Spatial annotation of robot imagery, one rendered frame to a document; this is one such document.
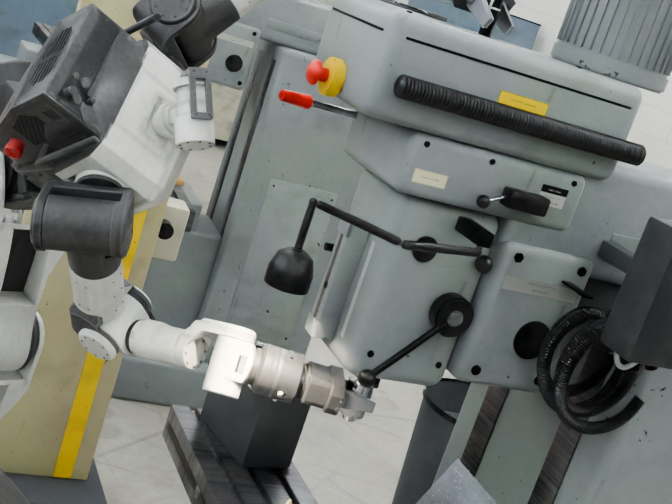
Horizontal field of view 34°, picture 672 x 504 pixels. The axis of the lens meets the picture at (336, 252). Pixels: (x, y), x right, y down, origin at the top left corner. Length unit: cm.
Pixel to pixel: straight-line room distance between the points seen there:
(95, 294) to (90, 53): 40
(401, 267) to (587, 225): 33
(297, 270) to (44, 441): 226
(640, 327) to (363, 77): 55
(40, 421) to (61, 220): 204
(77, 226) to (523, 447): 93
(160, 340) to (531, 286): 65
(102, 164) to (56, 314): 181
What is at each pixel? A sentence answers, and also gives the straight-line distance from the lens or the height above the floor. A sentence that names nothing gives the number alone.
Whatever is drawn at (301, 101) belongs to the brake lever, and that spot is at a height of 170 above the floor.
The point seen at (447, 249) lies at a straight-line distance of 163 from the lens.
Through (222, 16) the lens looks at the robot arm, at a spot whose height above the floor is 177.
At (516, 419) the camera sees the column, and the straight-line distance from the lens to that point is 214.
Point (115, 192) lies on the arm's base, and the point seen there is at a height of 147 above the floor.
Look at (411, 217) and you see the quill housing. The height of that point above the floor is 159.
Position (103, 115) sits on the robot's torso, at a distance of 182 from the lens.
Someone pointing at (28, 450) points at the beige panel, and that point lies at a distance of 381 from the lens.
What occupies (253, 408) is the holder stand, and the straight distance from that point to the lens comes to 226.
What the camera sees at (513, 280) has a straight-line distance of 180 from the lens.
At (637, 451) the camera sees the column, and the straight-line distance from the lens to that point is 196.
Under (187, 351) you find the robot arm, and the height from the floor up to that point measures 122.
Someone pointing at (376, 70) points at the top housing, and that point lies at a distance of 159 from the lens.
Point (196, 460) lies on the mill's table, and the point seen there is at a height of 90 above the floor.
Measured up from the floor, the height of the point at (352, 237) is 152.
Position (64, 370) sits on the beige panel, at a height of 43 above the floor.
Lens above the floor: 192
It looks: 14 degrees down
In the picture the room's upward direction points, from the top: 19 degrees clockwise
